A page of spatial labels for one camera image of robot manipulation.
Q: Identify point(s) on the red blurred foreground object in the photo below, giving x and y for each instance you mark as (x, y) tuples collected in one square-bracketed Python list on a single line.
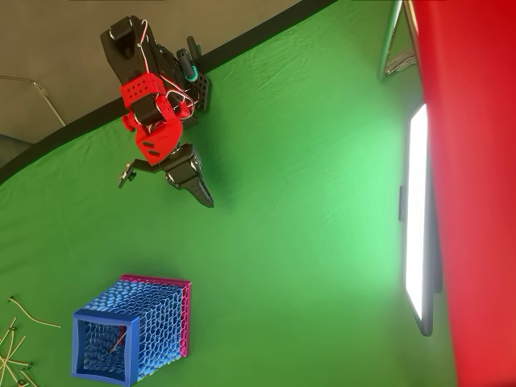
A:
[(471, 161)]

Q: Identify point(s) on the blue and pink lattice basket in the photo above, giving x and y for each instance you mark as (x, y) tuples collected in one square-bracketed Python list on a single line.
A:
[(157, 322)]

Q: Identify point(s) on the green cloth with black border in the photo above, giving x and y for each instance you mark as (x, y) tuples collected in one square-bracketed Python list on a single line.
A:
[(282, 262)]

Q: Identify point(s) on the white flexible cable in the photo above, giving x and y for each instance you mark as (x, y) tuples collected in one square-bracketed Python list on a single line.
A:
[(30, 318)]

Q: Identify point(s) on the thin white metal rod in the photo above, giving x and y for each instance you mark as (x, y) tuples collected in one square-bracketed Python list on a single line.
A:
[(44, 94)]

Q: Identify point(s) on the chrome metal stand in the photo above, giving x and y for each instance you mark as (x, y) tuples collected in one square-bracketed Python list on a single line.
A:
[(387, 40)]

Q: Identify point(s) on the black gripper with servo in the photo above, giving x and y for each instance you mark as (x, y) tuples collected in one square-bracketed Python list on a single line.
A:
[(182, 164)]

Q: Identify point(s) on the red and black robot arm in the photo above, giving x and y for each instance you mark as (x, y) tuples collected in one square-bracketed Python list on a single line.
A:
[(157, 133)]

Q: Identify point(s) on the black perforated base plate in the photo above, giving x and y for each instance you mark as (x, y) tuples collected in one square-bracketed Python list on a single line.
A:
[(201, 92)]

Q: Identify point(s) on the flat LED light panel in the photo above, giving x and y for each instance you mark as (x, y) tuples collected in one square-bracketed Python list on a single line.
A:
[(415, 221)]

